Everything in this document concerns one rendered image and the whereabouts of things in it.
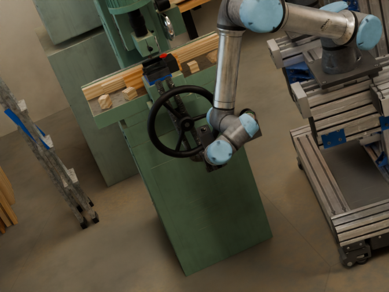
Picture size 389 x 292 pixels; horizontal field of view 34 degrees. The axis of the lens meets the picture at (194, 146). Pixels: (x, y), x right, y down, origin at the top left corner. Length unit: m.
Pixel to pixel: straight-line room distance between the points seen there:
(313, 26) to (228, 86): 0.33
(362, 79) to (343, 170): 0.63
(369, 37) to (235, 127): 0.54
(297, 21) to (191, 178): 0.93
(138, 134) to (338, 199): 0.88
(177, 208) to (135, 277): 0.49
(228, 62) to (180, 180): 0.73
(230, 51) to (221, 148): 0.32
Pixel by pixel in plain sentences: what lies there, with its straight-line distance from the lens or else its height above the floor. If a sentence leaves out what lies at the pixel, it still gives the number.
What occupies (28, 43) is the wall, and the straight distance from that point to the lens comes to 4.93.
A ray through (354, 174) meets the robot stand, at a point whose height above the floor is 0.21.
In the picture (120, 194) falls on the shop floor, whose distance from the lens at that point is 3.67.
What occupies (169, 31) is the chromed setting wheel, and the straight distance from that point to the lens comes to 2.66.
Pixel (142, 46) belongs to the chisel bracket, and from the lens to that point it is 2.52.
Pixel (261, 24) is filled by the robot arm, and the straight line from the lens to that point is 1.93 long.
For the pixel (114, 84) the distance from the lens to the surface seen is 2.59.
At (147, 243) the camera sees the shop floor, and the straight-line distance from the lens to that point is 3.21.
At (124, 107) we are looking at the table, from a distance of 2.46.
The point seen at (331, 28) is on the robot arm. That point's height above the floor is 1.06.
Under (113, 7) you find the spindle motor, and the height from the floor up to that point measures 1.23.
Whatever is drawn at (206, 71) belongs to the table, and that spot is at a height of 0.89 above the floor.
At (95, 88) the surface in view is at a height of 0.94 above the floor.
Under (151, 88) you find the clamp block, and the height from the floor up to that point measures 0.95.
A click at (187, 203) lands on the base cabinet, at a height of 0.37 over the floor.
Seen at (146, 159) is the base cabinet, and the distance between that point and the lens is 2.57.
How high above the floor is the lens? 1.86
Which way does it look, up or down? 29 degrees down
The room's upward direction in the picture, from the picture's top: 20 degrees counter-clockwise
